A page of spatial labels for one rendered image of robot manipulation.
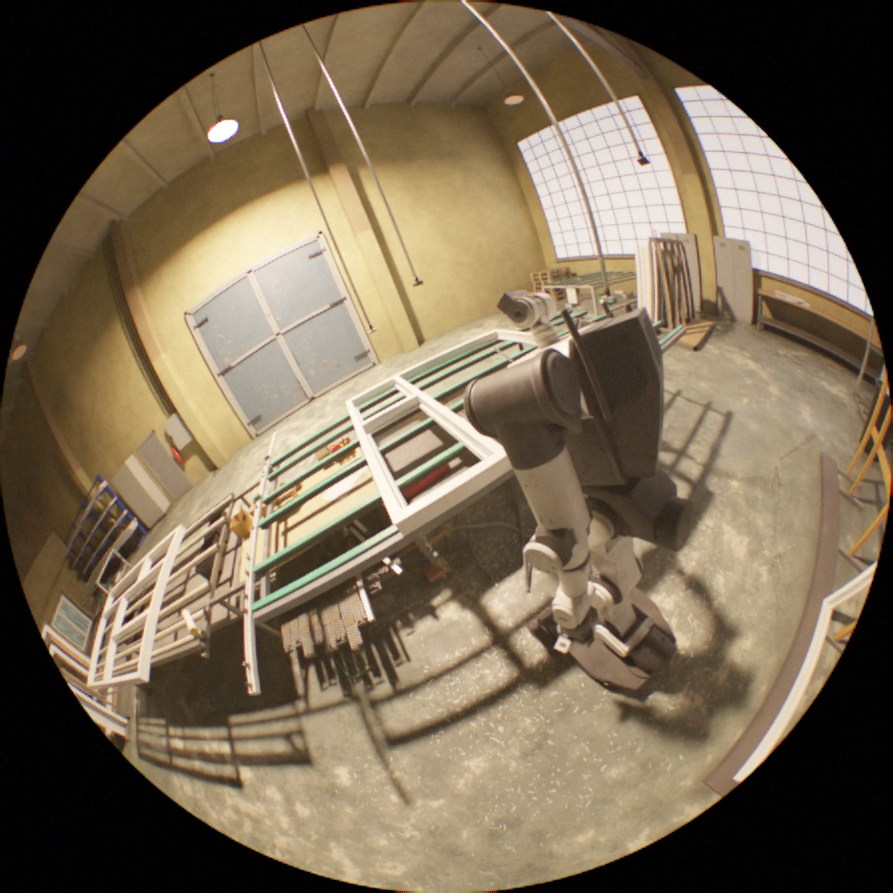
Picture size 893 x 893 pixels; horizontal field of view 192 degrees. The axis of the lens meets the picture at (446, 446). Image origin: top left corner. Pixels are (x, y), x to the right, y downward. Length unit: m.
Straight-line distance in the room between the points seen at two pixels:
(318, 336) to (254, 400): 2.34
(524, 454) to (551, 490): 0.07
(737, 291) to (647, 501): 7.26
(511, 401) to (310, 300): 6.94
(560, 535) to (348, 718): 1.70
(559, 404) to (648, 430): 0.21
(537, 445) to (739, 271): 7.44
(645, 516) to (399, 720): 1.54
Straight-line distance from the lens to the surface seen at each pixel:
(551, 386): 0.31
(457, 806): 1.74
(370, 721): 1.81
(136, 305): 8.65
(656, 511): 0.60
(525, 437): 0.36
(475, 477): 0.89
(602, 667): 1.38
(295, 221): 7.83
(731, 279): 7.66
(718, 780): 1.92
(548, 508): 0.41
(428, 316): 7.80
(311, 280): 7.22
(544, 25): 9.76
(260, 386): 7.39
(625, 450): 0.50
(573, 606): 0.64
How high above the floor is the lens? 1.53
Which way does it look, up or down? 34 degrees down
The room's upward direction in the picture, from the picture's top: 22 degrees counter-clockwise
